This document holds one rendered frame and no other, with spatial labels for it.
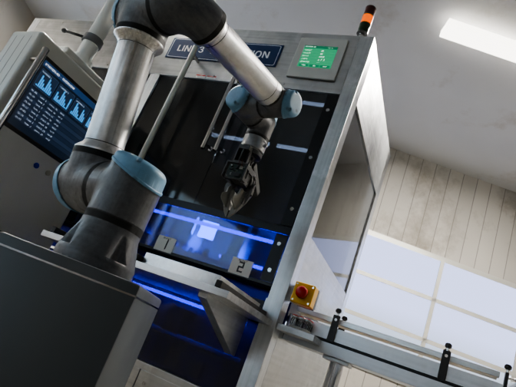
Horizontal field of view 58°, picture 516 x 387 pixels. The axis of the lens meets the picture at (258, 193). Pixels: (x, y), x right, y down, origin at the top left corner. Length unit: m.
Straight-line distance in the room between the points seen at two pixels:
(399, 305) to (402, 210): 0.89
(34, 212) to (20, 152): 0.24
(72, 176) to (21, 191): 0.95
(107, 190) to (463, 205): 4.25
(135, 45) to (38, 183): 1.02
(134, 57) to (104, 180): 0.31
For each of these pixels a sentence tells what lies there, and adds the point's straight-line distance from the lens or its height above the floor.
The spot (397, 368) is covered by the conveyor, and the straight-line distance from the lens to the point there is 1.63.
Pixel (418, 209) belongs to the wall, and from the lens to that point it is 4.67.
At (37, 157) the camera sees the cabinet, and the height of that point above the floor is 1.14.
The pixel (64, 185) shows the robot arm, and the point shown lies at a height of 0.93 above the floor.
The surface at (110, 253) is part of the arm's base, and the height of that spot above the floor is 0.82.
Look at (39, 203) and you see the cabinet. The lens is 2.01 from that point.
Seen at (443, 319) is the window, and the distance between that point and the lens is 4.53.
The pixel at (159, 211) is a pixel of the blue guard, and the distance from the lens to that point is 1.93.
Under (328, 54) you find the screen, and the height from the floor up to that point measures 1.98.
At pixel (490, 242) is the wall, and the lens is 4.89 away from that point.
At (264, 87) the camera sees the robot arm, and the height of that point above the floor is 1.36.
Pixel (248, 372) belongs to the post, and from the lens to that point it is 1.60.
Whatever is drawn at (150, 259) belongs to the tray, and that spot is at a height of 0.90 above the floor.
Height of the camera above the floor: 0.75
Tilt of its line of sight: 18 degrees up
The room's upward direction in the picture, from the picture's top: 21 degrees clockwise
